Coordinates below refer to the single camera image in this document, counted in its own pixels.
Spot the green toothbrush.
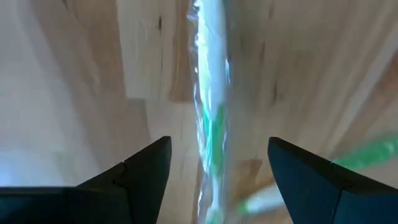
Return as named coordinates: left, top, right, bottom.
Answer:
left=185, top=0, right=233, bottom=224
left=238, top=132, right=398, bottom=217

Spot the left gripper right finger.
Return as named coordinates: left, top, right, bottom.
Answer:
left=267, top=136, right=398, bottom=224

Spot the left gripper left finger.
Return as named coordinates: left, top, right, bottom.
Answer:
left=0, top=136, right=172, bottom=224

